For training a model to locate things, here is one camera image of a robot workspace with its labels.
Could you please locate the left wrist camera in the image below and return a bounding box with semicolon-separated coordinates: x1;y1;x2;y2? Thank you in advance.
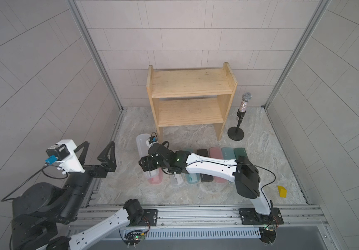
45;140;85;174

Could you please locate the pink pencil case shelf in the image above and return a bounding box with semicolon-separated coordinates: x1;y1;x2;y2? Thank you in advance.
209;147;227;183
148;169;163;185

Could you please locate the blue-grey pencil case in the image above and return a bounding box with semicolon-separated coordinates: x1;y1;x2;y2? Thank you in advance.
221;147;236;160

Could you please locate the dark green pencil case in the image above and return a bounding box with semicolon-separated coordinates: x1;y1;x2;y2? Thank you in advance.
234;147;248;159

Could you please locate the light teal pencil case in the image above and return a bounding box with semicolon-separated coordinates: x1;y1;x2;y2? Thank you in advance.
184;147;201;185

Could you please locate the frosted white pencil case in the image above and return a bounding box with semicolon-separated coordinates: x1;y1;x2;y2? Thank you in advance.
136;133;159;179

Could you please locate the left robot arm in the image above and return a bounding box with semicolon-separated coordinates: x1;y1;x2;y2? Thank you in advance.
9;140;144;250

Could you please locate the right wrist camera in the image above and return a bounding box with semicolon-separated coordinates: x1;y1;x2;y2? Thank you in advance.
147;135;158;145

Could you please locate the right circuit board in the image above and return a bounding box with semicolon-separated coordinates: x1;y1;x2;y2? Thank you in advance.
259;227;276;245

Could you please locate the black pencil case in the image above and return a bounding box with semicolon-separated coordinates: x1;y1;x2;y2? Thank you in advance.
196;149;214;183

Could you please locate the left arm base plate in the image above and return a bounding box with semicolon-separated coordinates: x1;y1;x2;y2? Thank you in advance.
138;209;158;227

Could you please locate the circuit board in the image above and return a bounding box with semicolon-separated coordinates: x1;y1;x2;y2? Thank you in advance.
122;230;146;248
259;227;276;245

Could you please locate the pink pencil case top shelf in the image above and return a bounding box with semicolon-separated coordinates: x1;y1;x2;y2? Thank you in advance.
148;169;163;185

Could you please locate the wooden two-tier shelf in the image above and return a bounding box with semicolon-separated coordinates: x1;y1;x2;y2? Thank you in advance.
146;62;238;140

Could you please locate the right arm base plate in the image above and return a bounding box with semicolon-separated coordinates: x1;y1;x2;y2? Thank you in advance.
239;207;284;226

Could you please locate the yellow block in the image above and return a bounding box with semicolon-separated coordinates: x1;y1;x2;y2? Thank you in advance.
277;186;287;198

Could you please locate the left circuit board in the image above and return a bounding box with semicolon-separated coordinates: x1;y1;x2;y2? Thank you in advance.
122;230;146;248

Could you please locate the white translucent pencil case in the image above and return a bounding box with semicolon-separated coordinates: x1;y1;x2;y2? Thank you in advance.
170;174;186;188

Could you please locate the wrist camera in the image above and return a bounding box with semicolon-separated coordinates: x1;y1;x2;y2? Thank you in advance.
147;135;158;145
45;140;85;174

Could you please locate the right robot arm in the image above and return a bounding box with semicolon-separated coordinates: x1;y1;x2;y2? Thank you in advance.
138;143;272;216

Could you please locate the aluminium mounting rail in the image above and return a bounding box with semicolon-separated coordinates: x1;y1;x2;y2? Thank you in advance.
66;204;328;232

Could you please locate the glitter microphone on stand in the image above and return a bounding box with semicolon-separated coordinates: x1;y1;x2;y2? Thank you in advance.
227;92;252;141

